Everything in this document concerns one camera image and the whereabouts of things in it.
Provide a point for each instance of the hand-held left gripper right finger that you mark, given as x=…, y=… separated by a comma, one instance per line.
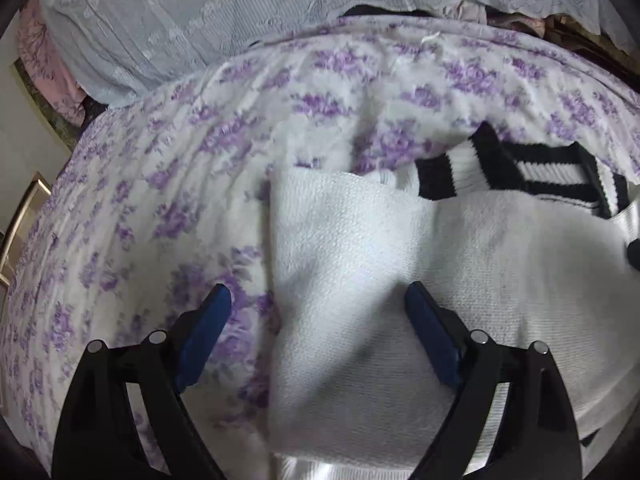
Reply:
x=435, y=332

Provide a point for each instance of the purple floral bed sheet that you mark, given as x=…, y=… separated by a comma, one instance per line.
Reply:
x=175, y=185

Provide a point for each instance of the light blue lace cloth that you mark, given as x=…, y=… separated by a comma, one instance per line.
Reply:
x=175, y=20

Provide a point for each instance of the pink garment with zipper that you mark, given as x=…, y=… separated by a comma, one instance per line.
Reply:
x=475, y=12

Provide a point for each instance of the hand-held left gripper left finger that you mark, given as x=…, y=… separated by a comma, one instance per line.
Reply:
x=202, y=330

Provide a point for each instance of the dark brown striped cloth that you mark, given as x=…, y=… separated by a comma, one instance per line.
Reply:
x=590, y=45

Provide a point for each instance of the white sweater with black stripes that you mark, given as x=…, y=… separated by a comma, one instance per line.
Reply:
x=360, y=260

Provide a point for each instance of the wooden frame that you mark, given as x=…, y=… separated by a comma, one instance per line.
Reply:
x=30, y=200

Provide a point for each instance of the pink floral cloth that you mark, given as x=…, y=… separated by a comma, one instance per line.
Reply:
x=45, y=70

